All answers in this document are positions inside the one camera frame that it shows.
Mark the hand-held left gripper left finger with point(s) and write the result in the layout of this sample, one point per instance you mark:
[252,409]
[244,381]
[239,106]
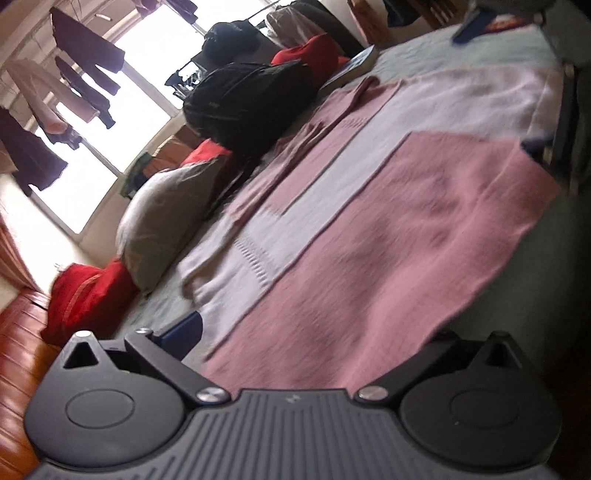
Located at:
[182,334]

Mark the grey pillow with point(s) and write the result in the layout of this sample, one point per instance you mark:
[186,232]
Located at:
[171,221]

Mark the window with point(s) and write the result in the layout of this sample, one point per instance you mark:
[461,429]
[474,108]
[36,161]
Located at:
[138,55]

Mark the pink and white sweater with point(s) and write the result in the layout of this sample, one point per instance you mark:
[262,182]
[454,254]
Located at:
[392,230]

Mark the black bundled garment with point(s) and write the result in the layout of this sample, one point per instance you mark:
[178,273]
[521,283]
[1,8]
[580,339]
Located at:
[231,37]

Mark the green box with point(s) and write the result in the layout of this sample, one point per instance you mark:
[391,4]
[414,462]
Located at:
[136,175]

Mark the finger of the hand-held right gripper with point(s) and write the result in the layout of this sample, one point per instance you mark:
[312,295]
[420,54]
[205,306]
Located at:
[473,25]
[568,138]

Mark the brown cardboard box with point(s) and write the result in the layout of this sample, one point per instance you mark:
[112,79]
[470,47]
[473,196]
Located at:
[178,147]

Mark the dark coat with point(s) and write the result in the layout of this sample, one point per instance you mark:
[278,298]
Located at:
[332,21]

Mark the blue and white book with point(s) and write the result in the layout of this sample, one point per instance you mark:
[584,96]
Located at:
[351,69]

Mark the orange patterned curtain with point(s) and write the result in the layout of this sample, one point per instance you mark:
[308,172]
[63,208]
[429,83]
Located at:
[14,258]

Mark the dark purple hanging garment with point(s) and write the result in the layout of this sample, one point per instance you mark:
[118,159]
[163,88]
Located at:
[32,152]

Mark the metal clothes rack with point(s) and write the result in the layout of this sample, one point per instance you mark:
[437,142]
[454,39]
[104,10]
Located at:
[184,74]

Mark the green checked blanket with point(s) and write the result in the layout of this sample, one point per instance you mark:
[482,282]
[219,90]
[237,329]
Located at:
[429,50]

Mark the beige shirt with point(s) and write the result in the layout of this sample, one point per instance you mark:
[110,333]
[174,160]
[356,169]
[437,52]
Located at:
[286,23]

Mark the wooden headboard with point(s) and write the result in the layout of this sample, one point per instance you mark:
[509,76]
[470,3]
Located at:
[23,392]

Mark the dark hanging jacket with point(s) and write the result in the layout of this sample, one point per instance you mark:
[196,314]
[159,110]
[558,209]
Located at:
[87,41]

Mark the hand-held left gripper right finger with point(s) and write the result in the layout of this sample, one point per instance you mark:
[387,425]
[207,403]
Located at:
[415,364]

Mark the black backpack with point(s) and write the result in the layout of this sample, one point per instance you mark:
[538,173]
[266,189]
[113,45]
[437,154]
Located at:
[249,106]

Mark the beige hanging garment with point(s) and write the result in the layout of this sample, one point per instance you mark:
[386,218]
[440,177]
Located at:
[41,92]

